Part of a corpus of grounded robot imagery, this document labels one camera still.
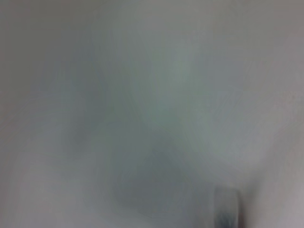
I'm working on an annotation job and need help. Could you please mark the grey pen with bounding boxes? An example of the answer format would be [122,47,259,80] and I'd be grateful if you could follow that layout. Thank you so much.
[213,187,241,228]

